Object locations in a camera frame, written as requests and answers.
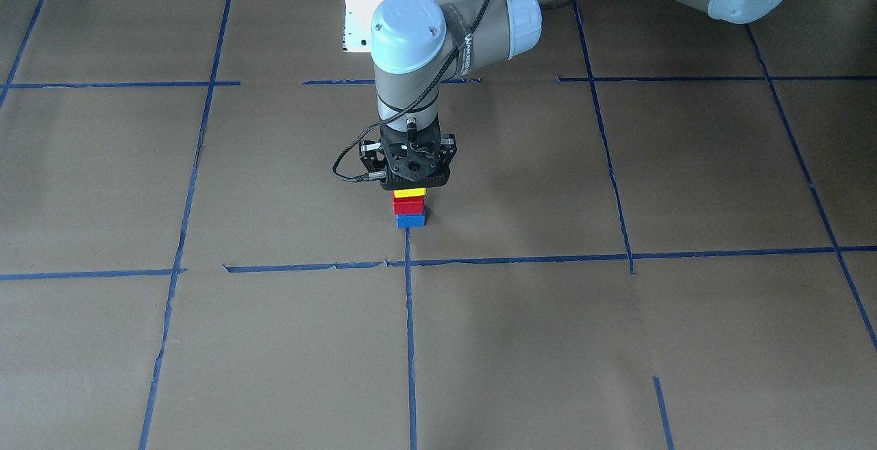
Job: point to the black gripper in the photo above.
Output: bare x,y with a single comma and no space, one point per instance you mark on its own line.
371,157

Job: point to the yellow block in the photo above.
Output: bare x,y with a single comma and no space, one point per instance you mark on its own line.
409,193

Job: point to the red block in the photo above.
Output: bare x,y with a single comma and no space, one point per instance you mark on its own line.
407,206

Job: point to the blue block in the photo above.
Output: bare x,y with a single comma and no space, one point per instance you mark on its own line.
410,220

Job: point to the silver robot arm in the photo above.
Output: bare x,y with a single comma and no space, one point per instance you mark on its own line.
417,44

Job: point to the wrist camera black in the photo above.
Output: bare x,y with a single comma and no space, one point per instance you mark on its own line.
413,171

